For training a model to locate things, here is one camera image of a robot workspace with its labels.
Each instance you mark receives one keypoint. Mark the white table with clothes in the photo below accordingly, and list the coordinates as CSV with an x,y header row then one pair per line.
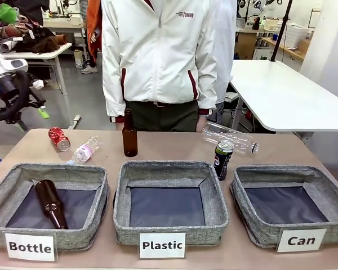
x,y
45,52

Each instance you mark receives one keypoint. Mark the pile of mixed clothes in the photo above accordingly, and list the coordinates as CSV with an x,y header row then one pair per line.
x,y
22,33

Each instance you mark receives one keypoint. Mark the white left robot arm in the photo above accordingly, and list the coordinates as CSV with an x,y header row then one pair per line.
x,y
0,64

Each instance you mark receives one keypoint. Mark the grey fabric basket marked Bottle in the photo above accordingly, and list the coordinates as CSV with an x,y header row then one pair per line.
x,y
79,239

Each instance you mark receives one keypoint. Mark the black soda can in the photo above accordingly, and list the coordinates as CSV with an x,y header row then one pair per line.
x,y
222,163

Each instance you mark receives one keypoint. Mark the brown glass beer bottle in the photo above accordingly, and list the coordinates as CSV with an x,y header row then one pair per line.
x,y
49,199
130,140

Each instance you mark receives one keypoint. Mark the person's right hand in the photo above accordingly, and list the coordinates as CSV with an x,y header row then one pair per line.
x,y
119,126

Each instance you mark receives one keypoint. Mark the wooden workbench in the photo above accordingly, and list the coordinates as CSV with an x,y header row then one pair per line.
x,y
284,47

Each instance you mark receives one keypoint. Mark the person's left hand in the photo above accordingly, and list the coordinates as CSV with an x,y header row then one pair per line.
x,y
200,123

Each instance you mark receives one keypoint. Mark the white Plastic label card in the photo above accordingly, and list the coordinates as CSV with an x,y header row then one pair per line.
x,y
162,245

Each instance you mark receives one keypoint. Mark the white Bottle label card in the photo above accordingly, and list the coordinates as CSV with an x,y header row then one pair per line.
x,y
31,247

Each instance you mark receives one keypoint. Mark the grey fabric basket marked Plastic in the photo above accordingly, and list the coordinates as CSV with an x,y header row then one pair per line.
x,y
163,171

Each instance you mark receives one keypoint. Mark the white Can label card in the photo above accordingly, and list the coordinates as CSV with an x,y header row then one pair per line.
x,y
301,240

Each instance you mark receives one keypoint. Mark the grey fabric basket marked Can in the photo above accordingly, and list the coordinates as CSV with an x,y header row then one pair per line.
x,y
270,174

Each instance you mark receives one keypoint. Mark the small pink-label plastic bottle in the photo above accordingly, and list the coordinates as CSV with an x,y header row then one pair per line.
x,y
83,152

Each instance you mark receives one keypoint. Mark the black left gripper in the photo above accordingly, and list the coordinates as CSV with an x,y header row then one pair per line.
x,y
31,98

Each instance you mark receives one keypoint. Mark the person in orange jacket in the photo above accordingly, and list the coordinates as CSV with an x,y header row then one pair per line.
x,y
93,28

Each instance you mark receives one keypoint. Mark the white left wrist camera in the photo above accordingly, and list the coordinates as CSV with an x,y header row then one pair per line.
x,y
37,84

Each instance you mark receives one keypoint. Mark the grey sneaker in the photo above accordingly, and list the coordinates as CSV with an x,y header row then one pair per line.
x,y
88,70

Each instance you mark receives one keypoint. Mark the person in pale coat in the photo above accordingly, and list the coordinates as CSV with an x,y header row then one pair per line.
x,y
224,42

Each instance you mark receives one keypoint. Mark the person in white jacket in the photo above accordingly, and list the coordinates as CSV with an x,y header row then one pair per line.
x,y
157,56

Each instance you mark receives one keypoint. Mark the black tripod pole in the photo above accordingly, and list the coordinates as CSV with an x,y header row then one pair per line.
x,y
281,28

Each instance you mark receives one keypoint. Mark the white background desk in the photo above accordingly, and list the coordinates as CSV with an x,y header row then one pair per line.
x,y
64,25

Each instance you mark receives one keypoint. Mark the large clear plastic bottle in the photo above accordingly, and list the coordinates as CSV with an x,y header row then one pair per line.
x,y
228,136

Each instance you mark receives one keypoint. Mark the stack of white storage boxes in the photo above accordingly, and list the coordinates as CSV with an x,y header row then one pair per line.
x,y
298,32

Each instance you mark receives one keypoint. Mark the crushed red soda can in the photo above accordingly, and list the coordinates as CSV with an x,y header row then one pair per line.
x,y
57,139

